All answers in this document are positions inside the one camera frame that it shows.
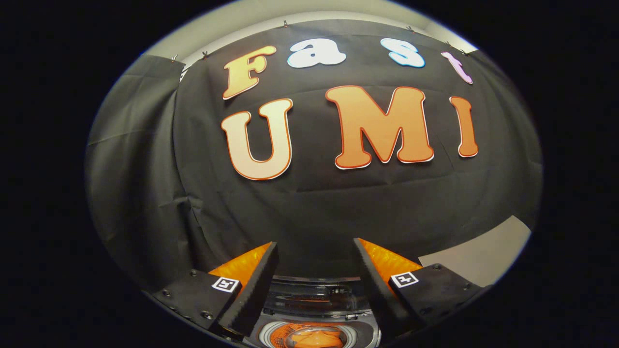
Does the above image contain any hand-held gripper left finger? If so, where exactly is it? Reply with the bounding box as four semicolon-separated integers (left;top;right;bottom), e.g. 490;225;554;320
151;242;280;338

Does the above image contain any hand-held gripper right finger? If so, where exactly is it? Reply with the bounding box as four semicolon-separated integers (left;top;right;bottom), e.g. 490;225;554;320
353;238;485;340

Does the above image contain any dark grey washing machine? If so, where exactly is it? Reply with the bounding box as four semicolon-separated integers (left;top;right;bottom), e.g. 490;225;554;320
243;275;383;348

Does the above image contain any yellow shirt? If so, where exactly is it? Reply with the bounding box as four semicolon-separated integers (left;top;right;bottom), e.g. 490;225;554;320
272;324;346;348

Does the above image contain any black backdrop cloth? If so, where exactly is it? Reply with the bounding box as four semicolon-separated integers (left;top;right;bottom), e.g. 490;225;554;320
86;19;543;293

